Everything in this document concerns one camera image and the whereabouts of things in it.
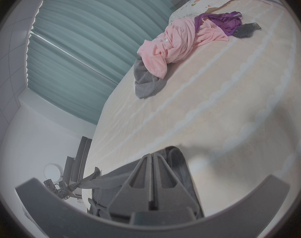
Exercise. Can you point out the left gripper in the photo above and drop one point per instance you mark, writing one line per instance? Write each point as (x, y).
(70, 188)

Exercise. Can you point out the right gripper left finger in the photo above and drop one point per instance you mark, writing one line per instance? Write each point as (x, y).
(135, 192)

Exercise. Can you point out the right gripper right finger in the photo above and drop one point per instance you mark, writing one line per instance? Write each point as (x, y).
(170, 192)

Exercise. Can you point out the black T-shirt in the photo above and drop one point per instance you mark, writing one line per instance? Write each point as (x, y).
(115, 182)

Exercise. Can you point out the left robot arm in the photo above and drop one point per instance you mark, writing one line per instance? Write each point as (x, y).
(53, 186)

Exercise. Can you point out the black chest of drawers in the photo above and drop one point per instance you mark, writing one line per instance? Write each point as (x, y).
(81, 152)

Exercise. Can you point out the bed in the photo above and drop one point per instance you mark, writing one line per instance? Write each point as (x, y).
(215, 108)

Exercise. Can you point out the blue-green curtain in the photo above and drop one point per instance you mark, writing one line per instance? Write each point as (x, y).
(73, 83)
(103, 16)

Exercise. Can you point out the grey garment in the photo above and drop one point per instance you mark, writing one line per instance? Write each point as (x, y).
(146, 83)

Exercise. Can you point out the pink garment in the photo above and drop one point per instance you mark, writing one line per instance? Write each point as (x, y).
(170, 46)

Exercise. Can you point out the purple garment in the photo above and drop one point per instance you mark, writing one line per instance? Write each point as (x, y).
(220, 22)

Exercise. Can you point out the small black garment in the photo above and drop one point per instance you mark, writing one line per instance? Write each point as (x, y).
(246, 31)

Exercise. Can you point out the grey bedside table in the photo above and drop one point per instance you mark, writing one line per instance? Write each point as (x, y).
(180, 2)

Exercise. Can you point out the white printed pillow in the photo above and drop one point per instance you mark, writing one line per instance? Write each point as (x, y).
(202, 1)

